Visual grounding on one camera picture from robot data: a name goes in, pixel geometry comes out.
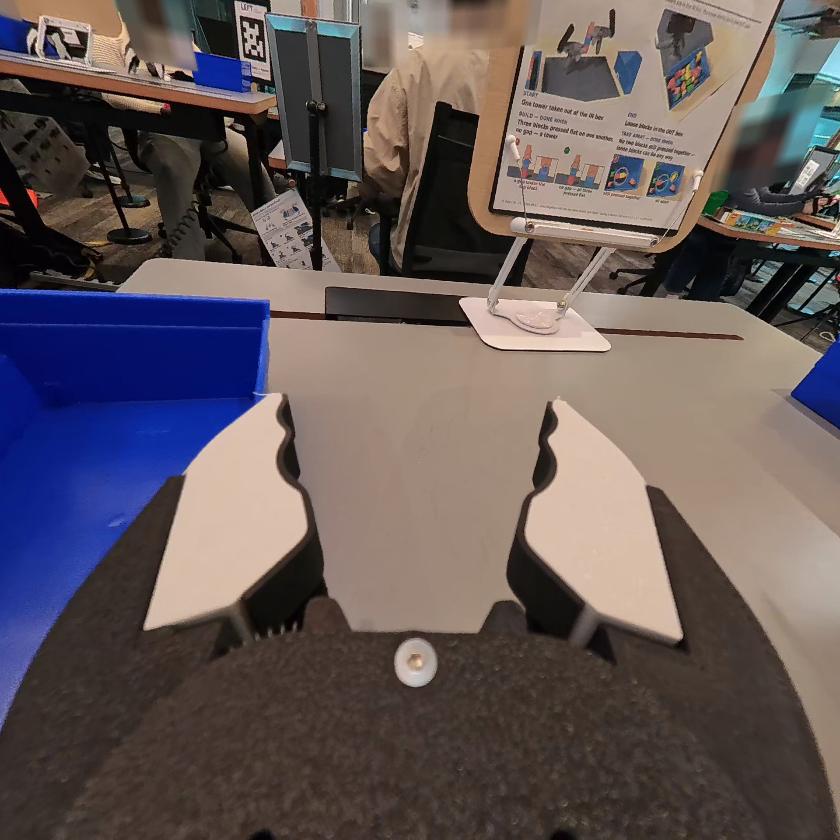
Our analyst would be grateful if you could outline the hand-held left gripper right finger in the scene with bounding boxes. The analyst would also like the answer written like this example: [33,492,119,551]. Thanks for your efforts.
[507,398,685,651]

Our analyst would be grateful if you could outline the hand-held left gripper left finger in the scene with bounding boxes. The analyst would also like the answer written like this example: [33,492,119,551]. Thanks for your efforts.
[142,392,327,647]

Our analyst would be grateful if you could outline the blue plastic bin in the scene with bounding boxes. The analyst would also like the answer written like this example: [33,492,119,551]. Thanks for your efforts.
[791,341,840,439]
[0,289,271,723]

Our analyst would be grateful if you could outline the white document holder stand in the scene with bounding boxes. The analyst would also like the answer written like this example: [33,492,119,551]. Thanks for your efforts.
[458,217,665,353]

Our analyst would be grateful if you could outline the printed instruction flyer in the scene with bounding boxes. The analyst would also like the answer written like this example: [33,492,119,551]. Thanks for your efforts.
[251,190,342,272]

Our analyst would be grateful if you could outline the wooden side table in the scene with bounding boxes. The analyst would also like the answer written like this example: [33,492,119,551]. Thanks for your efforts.
[696,209,840,322]

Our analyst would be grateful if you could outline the black office chair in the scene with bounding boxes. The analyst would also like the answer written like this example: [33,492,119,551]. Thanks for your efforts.
[377,101,532,280]

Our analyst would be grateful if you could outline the grey panel stand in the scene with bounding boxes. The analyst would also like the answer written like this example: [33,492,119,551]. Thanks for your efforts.
[266,13,364,271]

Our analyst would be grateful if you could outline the wooden instruction board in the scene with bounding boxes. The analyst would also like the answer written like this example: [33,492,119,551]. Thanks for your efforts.
[468,0,785,253]

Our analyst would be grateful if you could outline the wooden office desk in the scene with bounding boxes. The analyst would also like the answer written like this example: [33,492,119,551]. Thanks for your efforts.
[0,49,280,245]

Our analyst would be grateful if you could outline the blue desk bin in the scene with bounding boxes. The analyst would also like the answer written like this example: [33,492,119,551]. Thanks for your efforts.
[192,51,255,93]

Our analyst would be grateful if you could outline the black white marker sign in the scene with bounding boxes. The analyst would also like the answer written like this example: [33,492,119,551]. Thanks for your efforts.
[234,0,272,83]

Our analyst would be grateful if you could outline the black cable flap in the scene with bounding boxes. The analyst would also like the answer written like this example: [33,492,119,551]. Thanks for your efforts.
[325,287,473,324]

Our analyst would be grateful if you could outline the grey floor rail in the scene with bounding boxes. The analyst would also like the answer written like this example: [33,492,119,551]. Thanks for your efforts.
[29,270,126,291]

